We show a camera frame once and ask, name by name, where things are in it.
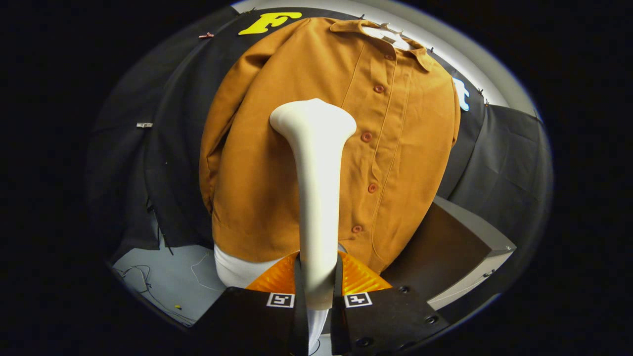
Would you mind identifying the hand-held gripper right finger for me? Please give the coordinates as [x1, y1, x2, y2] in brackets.
[330, 251, 451, 356]

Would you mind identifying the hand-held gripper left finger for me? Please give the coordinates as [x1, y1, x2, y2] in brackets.
[190, 251, 310, 356]

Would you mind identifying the orange-brown button shirt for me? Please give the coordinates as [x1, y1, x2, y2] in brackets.
[199, 17, 461, 275]

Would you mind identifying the white garment steamer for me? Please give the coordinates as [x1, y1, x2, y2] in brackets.
[269, 98, 358, 354]

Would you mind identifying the white clothes hanger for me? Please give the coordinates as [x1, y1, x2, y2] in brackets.
[363, 22, 411, 50]

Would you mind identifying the grey cabinet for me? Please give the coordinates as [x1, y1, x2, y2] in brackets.
[381, 195, 517, 311]

